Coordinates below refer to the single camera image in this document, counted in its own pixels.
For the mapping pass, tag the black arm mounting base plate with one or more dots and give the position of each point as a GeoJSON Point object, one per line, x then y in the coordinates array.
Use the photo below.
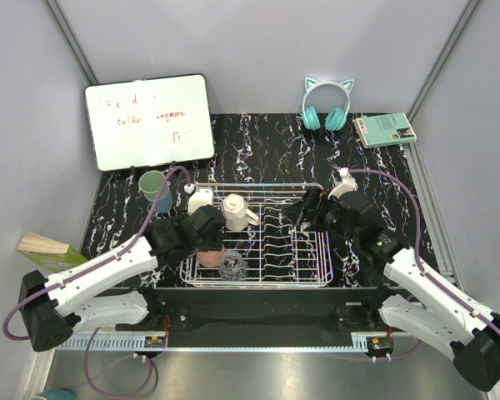
{"type": "Point", "coordinates": [260, 318]}

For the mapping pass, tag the clear glass near rack front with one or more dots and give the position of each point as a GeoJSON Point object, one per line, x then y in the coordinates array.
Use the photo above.
{"type": "Point", "coordinates": [232, 266]}

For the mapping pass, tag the teal cat-ear headphones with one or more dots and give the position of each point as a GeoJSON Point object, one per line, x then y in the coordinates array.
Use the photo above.
{"type": "Point", "coordinates": [331, 97]}

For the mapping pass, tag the white faceted mug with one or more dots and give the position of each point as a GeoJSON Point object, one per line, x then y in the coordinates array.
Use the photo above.
{"type": "Point", "coordinates": [237, 214]}

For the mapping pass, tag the blue plastic cup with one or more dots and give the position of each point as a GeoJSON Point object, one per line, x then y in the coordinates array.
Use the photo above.
{"type": "Point", "coordinates": [165, 203]}

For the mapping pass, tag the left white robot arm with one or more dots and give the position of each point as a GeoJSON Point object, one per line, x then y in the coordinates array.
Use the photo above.
{"type": "Point", "coordinates": [55, 307]}

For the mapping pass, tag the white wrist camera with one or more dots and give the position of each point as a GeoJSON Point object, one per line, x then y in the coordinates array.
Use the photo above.
{"type": "Point", "coordinates": [347, 184]}
{"type": "Point", "coordinates": [201, 196]}

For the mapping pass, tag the teal paperback book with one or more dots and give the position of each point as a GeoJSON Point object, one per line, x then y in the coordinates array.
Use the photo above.
{"type": "Point", "coordinates": [384, 130]}

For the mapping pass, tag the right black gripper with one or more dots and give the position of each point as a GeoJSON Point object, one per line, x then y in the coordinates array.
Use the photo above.
{"type": "Point", "coordinates": [315, 199]}

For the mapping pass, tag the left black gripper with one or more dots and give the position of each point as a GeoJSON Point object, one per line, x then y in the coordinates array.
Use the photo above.
{"type": "Point", "coordinates": [215, 243]}

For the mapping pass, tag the green box with wood top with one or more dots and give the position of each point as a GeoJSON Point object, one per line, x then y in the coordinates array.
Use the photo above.
{"type": "Point", "coordinates": [50, 254]}

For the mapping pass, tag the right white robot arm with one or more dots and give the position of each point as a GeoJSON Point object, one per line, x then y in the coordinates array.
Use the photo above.
{"type": "Point", "coordinates": [458, 326]}

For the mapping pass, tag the pink plastic cup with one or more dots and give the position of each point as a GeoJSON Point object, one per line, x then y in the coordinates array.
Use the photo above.
{"type": "Point", "coordinates": [210, 259]}

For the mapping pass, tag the white wire dish rack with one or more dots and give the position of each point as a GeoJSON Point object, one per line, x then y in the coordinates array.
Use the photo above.
{"type": "Point", "coordinates": [277, 254]}

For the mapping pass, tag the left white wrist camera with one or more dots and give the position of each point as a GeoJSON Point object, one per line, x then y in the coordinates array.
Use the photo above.
{"type": "Point", "coordinates": [201, 196]}

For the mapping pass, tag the blue round object at bottom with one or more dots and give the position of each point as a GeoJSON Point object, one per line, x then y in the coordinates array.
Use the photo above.
{"type": "Point", "coordinates": [55, 394]}

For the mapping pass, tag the white dry-erase board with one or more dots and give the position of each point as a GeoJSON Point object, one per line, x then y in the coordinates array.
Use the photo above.
{"type": "Point", "coordinates": [146, 123]}

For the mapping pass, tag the green plastic cup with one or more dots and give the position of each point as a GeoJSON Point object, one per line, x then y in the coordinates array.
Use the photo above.
{"type": "Point", "coordinates": [151, 183]}

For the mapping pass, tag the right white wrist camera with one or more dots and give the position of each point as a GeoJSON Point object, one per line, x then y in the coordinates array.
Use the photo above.
{"type": "Point", "coordinates": [347, 184]}

